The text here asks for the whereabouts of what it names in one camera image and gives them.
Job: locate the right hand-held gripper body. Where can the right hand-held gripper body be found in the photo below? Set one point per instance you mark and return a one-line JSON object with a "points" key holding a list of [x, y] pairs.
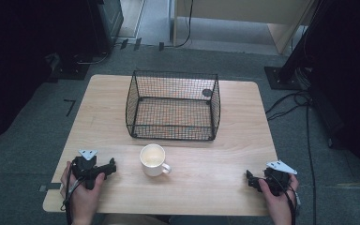
{"points": [[278, 181]]}

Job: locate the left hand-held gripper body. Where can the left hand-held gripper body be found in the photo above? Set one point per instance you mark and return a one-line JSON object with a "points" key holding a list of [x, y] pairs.
{"points": [[86, 170]]}

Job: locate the white cup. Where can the white cup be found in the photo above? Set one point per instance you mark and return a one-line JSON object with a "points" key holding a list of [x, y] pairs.
{"points": [[152, 161]]}

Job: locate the person's right hand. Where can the person's right hand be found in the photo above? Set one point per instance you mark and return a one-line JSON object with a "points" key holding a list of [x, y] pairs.
{"points": [[279, 204]]}

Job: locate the person's left hand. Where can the person's left hand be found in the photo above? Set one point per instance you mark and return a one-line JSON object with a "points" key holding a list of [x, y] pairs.
{"points": [[82, 200]]}

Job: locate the grey tape strip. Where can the grey tape strip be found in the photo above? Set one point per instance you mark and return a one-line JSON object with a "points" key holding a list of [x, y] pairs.
{"points": [[50, 187]]}

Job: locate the black floor plate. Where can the black floor plate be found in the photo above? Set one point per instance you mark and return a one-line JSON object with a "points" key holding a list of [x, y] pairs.
{"points": [[70, 70]]}

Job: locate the dark curtain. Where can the dark curtain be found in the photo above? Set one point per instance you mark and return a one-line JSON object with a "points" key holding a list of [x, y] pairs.
{"points": [[15, 62], [350, 78]]}

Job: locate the black equipment cabinet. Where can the black equipment cabinet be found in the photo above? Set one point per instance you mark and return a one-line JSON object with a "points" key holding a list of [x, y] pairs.
{"points": [[107, 22]]}

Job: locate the light wooden cabinet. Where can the light wooden cabinet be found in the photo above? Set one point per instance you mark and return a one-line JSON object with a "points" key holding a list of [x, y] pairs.
{"points": [[240, 12]]}

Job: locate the black stand base plate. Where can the black stand base plate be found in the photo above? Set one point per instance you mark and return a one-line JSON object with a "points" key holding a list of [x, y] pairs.
{"points": [[278, 79]]}

